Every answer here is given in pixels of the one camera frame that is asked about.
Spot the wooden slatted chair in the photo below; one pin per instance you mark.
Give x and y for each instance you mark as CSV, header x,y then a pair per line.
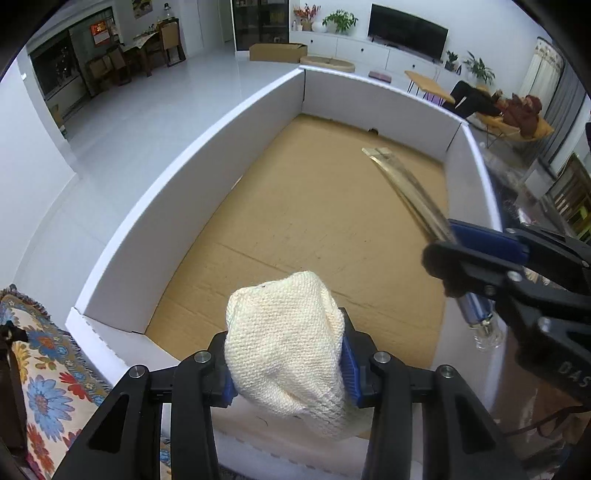
x,y
575,194

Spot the dark glass display cabinet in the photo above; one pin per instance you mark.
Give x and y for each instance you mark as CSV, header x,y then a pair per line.
x,y
261,23

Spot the vase with red flowers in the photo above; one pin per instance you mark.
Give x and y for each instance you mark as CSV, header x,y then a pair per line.
x,y
307,16

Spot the brown cardboard box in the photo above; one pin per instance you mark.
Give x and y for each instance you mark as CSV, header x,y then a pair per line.
x,y
277,53

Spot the small wooden side table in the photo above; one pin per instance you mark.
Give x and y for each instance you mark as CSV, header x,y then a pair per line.
x,y
427,83

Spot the white curtain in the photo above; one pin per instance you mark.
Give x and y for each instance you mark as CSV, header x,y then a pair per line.
x,y
542,69

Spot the large white cardboard box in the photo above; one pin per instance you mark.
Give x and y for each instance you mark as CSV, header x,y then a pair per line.
x,y
295,207

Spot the grey curtain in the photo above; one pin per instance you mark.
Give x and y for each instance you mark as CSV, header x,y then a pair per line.
x,y
570,124

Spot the yellow lounge chair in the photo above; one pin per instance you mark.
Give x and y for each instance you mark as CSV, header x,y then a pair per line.
x,y
535,131

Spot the white television cabinet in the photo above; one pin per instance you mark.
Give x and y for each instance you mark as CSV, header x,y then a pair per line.
x,y
351,48

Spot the floral patterned blanket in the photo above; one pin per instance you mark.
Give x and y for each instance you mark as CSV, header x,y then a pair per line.
x,y
46,383

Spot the leafy potted plant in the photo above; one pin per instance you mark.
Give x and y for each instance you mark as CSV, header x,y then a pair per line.
x,y
480,69

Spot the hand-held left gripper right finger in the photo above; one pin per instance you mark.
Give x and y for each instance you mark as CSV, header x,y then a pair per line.
x,y
351,374

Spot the bushy green potted plant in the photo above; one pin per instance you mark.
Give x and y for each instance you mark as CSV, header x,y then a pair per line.
x,y
340,21

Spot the dining table with chairs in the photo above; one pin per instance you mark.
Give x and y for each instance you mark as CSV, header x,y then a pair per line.
x,y
147,46

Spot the purple stool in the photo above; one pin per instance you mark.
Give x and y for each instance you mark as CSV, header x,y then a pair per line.
x,y
380,75

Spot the small dark potted plant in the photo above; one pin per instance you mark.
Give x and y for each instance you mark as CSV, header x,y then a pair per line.
x,y
451,60

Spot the brown patterned glass desktop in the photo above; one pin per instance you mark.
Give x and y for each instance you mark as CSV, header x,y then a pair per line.
x,y
531,415

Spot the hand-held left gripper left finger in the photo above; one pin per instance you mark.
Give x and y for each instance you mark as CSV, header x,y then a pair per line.
x,y
229,392

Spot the cream knitted cloth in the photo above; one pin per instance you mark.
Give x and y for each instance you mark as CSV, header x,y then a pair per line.
x,y
281,341

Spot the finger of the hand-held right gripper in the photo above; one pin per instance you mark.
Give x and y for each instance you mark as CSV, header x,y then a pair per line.
x,y
461,267
489,242

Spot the red wall calendar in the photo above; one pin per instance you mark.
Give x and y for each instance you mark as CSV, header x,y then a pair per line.
x,y
101,33

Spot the beige round pet bed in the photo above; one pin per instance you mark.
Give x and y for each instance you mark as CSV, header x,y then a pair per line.
x,y
328,63

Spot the black flat television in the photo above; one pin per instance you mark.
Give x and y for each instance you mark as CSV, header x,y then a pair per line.
x,y
406,30

